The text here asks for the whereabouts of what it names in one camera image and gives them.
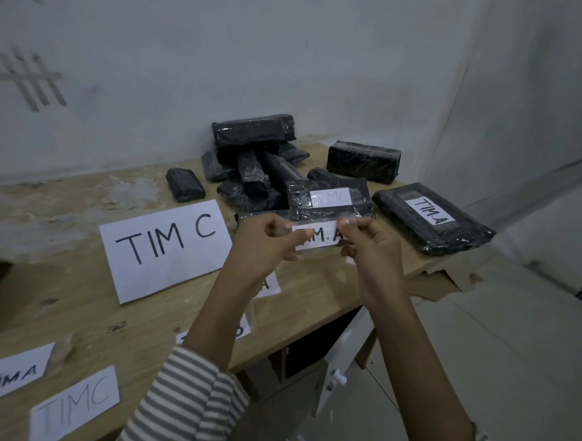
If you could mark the small white paper label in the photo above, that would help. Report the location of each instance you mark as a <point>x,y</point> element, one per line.
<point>325,236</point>

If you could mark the white cabinet door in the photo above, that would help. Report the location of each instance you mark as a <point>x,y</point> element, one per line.
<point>348,350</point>

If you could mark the person's right hand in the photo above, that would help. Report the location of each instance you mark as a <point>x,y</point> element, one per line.
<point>377,259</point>

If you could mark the white paper label strip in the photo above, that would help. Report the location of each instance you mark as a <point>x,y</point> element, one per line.
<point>272,285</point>
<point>243,328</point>
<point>72,404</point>
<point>22,368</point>

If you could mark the person's left thumb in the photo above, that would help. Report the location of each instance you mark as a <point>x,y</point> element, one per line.
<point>279,221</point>

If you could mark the large white paper sign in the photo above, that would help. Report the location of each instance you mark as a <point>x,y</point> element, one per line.
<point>163,254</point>

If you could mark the small black wrapped packet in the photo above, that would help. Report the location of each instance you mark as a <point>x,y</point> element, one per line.
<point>185,184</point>

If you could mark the pile of black wrapped packets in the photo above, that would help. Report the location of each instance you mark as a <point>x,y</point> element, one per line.
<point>252,131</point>

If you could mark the labelled black wrapped block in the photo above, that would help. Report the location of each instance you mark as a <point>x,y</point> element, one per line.
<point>300,197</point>

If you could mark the person's right forearm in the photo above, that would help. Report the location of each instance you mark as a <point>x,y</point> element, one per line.
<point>418,372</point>

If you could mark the thick unlabelled black package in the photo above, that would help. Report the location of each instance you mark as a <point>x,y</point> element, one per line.
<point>363,161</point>

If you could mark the striped grey white sleeve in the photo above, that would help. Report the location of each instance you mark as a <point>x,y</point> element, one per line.
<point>191,400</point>

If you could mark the person's right thumb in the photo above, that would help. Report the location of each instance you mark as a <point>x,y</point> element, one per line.
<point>354,225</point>

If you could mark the person's left hand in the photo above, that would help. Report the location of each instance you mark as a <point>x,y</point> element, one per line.
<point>254,247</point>

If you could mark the brown cardboard pieces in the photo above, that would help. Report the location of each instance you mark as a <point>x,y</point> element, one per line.
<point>432,281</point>

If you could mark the long black package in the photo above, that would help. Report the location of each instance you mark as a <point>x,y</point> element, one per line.
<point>313,216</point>

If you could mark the person's left forearm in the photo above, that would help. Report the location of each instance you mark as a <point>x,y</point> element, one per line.
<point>223,313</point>

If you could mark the flat labelled black package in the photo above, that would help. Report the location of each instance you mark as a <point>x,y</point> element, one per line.
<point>454,234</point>

